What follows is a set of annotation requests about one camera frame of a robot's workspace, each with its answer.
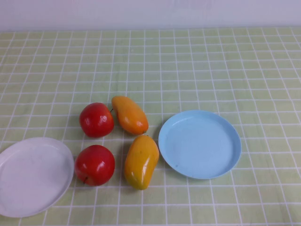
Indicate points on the green checkered tablecloth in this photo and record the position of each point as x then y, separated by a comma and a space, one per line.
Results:
188, 70

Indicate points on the large yellow mango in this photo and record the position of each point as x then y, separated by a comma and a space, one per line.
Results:
141, 162

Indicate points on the light blue round plate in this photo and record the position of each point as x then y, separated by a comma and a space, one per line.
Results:
200, 146

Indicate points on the white round plate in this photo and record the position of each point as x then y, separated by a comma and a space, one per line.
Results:
33, 176

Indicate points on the red apple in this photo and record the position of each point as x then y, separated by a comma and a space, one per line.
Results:
96, 120
95, 164

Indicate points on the small orange mango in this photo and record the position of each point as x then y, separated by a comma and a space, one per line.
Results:
129, 115

